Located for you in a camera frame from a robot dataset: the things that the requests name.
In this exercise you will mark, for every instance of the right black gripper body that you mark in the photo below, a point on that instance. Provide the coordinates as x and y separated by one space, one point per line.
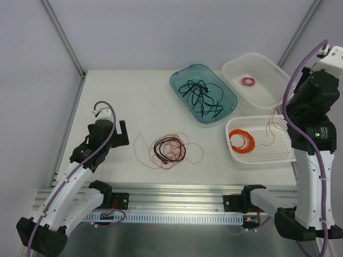
304 74

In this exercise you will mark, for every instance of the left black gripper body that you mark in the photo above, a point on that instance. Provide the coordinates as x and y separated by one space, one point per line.
121 134

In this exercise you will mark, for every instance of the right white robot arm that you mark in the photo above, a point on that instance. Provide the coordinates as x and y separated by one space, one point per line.
314 139

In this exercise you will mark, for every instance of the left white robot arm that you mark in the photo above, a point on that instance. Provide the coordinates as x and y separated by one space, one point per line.
47 231

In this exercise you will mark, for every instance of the white solid plastic basket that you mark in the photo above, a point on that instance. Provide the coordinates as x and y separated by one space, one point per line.
257 82

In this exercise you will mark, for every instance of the white perforated plastic basket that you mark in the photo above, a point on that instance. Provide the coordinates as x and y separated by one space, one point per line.
259 140

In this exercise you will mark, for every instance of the teal transparent plastic tray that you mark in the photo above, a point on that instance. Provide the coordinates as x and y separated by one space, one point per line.
204 94

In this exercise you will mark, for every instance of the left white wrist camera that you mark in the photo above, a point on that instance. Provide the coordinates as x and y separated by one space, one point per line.
103 114

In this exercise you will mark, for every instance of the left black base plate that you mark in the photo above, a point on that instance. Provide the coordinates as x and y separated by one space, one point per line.
114 200

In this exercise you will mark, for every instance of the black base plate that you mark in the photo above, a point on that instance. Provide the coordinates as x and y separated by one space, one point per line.
114 200
238 203

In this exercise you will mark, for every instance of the aluminium mounting rail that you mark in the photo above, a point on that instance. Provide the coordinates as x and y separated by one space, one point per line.
192 199

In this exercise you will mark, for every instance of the white slotted cable duct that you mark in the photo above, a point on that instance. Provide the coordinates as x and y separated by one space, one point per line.
168 218

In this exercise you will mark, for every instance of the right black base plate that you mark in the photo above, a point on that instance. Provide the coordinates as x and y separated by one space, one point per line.
238 203

